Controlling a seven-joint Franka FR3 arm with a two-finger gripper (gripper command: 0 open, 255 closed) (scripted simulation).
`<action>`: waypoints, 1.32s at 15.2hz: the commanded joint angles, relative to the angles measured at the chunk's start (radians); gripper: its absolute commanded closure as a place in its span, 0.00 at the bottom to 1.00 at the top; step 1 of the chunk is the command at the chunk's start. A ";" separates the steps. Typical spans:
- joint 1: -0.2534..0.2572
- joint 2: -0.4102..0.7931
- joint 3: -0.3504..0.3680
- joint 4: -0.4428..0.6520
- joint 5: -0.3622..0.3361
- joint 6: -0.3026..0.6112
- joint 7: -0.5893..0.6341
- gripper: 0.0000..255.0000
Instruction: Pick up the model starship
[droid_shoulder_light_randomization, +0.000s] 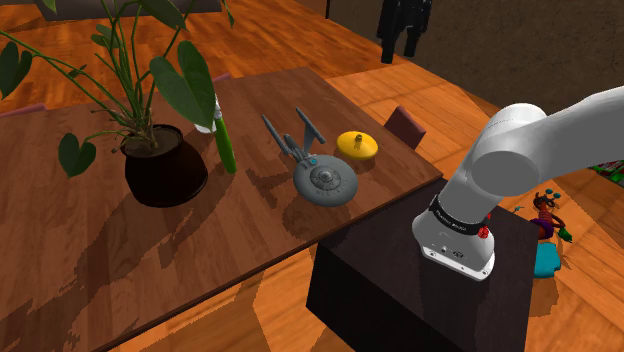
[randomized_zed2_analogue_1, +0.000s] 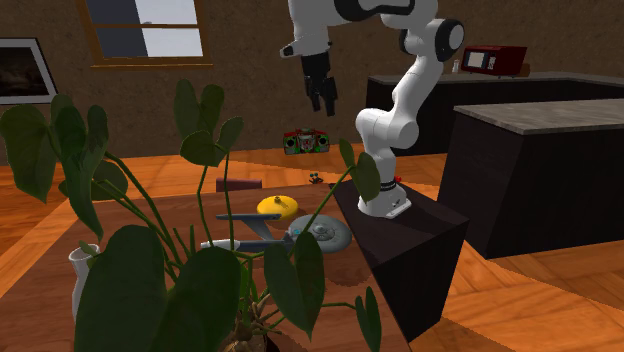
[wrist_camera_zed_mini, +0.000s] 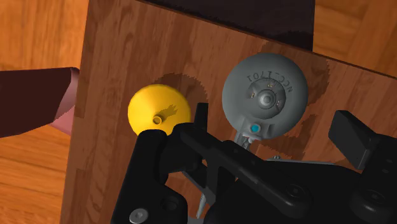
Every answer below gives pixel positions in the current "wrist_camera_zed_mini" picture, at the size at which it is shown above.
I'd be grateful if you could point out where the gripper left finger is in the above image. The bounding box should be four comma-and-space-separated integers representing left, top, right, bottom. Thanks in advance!
110, 102, 313, 224

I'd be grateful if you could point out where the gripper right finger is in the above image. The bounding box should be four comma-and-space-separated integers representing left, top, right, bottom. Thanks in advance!
328, 109, 397, 224

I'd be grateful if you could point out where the yellow funnel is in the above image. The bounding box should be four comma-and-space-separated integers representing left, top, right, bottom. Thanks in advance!
127, 83, 192, 136

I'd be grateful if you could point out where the grey toy spaceship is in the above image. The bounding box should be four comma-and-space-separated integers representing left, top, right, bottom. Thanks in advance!
183, 52, 336, 220

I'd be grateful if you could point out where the wooden table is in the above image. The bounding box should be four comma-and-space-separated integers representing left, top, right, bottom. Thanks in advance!
60, 0, 397, 224

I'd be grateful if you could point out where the dark red seat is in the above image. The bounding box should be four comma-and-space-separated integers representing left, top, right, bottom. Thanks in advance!
0, 67, 80, 139

